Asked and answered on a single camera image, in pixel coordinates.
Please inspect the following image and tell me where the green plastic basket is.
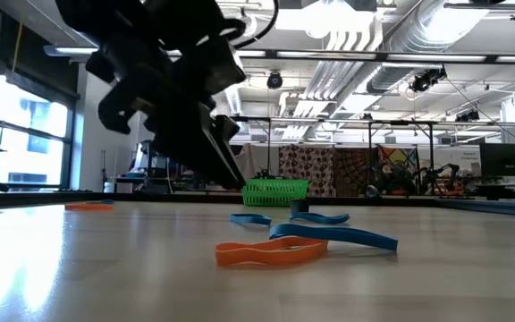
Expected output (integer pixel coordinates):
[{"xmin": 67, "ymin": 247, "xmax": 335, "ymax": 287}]
[{"xmin": 241, "ymin": 178, "xmax": 310, "ymax": 208}]

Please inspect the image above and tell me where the brown dotted cloth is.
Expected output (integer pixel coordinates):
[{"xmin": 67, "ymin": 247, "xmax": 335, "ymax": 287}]
[{"xmin": 278, "ymin": 143, "xmax": 335, "ymax": 198}]

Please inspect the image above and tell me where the black ceiling spotlight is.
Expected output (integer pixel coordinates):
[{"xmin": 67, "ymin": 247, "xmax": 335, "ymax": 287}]
[
  {"xmin": 409, "ymin": 66, "xmax": 448, "ymax": 94},
  {"xmin": 266, "ymin": 70, "xmax": 284, "ymax": 90}
]

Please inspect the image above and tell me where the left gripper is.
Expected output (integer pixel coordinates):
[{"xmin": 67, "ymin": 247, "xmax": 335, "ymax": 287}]
[{"xmin": 85, "ymin": 0, "xmax": 248, "ymax": 191}]

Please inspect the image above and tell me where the small black monitor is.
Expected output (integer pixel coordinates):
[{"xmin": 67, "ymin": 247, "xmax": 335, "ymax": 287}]
[{"xmin": 134, "ymin": 140, "xmax": 169, "ymax": 171}]

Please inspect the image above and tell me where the black ceiling device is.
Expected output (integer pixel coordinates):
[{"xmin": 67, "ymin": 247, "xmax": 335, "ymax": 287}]
[{"xmin": 455, "ymin": 109, "xmax": 481, "ymax": 123}]

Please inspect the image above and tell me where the long ceiling light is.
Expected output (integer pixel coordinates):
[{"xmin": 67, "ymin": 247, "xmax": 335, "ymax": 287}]
[{"xmin": 42, "ymin": 44, "xmax": 100, "ymax": 58}]

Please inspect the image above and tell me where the brown web pattern cloth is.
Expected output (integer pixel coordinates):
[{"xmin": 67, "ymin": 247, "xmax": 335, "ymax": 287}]
[{"xmin": 333, "ymin": 147, "xmax": 380, "ymax": 198}]

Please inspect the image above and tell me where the colourful diamond pattern cloth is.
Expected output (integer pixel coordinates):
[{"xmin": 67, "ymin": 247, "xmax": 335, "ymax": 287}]
[{"xmin": 376, "ymin": 145, "xmax": 419, "ymax": 180}]

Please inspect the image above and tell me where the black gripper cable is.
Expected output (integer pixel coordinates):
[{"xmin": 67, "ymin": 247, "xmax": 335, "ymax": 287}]
[{"xmin": 230, "ymin": 0, "xmax": 281, "ymax": 50}]

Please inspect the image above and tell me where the black metal stand frame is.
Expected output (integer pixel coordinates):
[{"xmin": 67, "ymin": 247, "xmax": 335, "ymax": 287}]
[{"xmin": 230, "ymin": 114, "xmax": 438, "ymax": 198}]

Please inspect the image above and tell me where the black computer monitor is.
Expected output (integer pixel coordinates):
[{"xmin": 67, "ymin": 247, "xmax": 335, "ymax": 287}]
[{"xmin": 479, "ymin": 142, "xmax": 515, "ymax": 177}]

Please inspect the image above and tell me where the white hanging sheet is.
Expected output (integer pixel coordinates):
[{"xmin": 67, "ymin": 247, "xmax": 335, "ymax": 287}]
[{"xmin": 234, "ymin": 143, "xmax": 258, "ymax": 180}]

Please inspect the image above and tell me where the orange rubber band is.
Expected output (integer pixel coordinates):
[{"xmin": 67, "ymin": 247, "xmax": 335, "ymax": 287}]
[
  {"xmin": 214, "ymin": 235, "xmax": 329, "ymax": 267},
  {"xmin": 63, "ymin": 202, "xmax": 115, "ymax": 213}
]

